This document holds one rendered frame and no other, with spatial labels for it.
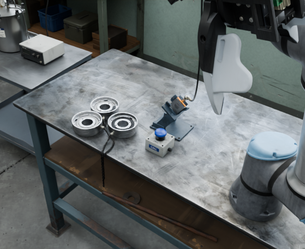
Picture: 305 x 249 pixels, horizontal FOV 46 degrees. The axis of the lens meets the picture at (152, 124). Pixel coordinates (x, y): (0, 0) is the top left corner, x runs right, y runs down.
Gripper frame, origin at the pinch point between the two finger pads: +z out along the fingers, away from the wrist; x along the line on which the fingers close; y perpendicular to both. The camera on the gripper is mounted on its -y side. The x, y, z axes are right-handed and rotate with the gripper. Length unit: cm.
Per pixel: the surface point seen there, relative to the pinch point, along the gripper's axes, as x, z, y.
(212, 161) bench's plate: 16, 59, -42
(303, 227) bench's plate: 15, 66, -10
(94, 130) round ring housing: -4, 42, -73
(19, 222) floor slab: -51, 101, -136
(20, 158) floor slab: -30, 98, -181
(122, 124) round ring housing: 5, 47, -73
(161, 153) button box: 5, 51, -52
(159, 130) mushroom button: 10, 46, -55
